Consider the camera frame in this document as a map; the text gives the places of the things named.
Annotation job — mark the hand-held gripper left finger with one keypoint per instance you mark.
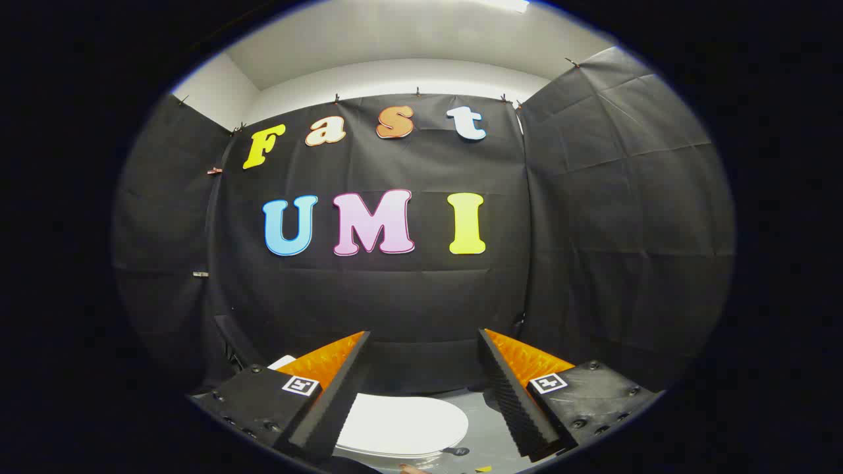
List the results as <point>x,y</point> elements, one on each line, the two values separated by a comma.
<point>332,408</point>

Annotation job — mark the white labelled box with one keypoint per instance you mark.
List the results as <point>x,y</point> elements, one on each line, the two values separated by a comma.
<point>283,361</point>

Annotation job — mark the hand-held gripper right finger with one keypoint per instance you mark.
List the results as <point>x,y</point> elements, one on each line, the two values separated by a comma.
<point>514,401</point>

